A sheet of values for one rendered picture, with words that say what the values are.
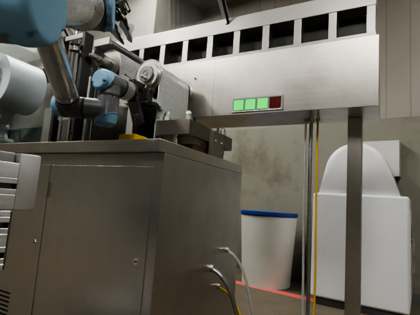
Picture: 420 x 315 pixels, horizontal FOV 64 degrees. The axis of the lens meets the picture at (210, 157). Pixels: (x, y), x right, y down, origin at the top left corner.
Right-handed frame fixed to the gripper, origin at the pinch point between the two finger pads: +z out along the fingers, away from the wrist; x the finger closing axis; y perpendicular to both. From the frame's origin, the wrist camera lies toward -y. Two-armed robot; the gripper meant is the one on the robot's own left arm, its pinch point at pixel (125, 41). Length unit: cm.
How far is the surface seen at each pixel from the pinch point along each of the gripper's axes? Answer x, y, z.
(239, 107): -30, 19, 47
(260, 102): -41, 20, 46
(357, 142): -81, 18, 70
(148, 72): -1.4, 3.3, 15.8
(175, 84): -6.0, 11.6, 27.2
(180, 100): -6.0, 10.2, 35.2
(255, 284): 11, 27, 236
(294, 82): -56, 27, 41
